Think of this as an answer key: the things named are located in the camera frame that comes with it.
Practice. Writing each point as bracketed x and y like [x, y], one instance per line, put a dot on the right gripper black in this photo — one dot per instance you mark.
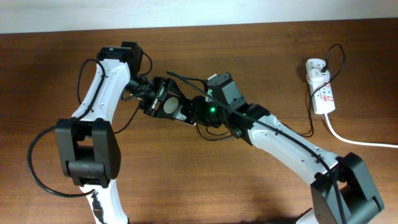
[195, 114]

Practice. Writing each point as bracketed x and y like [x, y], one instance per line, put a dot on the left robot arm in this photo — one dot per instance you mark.
[87, 144]

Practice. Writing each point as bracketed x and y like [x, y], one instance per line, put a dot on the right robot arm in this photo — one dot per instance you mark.
[342, 188]

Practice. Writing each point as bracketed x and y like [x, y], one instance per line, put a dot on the white power strip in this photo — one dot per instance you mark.
[323, 101]

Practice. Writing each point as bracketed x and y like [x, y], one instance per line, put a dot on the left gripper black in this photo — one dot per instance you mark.
[146, 105]

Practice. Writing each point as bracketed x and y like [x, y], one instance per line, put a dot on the black smartphone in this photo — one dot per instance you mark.
[168, 103]

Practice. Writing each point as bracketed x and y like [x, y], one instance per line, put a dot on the white USB wall charger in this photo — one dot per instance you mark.
[316, 76]

